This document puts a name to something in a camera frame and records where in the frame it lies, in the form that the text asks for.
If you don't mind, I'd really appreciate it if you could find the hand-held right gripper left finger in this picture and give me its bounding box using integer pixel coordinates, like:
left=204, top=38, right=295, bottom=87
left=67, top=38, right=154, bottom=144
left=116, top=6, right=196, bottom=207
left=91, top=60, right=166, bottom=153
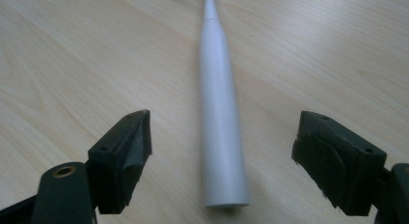
left=87, top=109, right=153, bottom=215

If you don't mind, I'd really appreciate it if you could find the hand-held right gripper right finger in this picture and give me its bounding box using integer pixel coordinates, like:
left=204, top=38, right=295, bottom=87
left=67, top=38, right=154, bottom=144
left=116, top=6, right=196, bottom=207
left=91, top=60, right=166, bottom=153
left=290, top=110, right=388, bottom=217

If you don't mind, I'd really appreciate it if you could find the white electric toothbrush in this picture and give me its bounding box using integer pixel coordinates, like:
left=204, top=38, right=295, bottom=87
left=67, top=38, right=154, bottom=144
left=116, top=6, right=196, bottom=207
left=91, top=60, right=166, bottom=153
left=198, top=0, right=251, bottom=209

